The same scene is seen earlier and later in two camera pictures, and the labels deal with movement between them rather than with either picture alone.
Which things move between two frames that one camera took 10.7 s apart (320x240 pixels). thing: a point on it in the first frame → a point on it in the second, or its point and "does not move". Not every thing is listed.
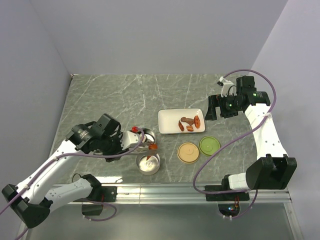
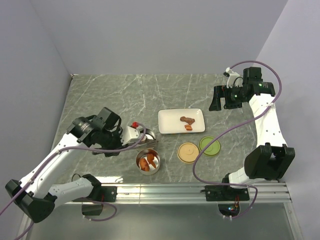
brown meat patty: x=189 y=120 does not move
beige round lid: x=188 y=153 does not move
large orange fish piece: x=197 y=121 → x=144 y=165
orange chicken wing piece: x=153 y=146 → x=150 y=158
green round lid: x=208 y=144 does not move
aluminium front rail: x=181 y=194 does not move
